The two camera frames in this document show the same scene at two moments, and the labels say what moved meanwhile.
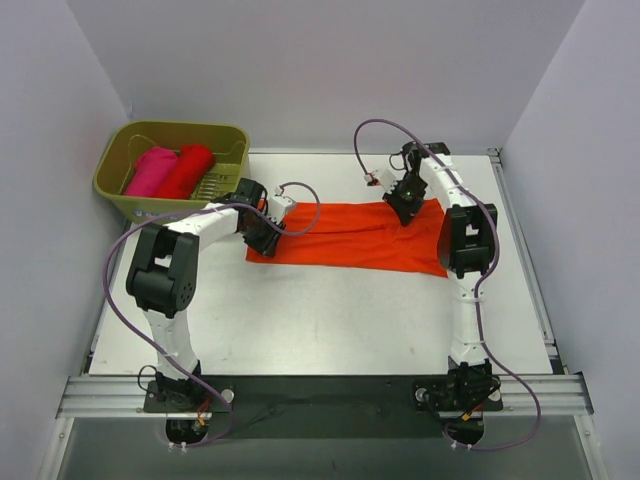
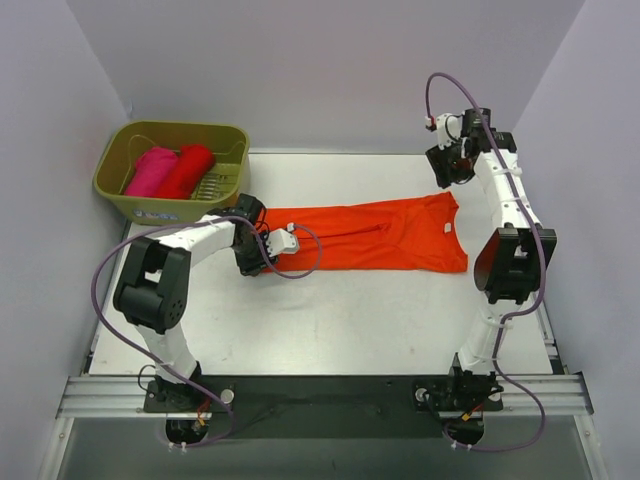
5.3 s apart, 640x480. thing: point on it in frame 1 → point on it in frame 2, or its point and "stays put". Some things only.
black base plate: (304, 408) stays put
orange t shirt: (366, 235) stays put
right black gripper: (403, 206) → (445, 167)
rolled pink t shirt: (152, 172) stays put
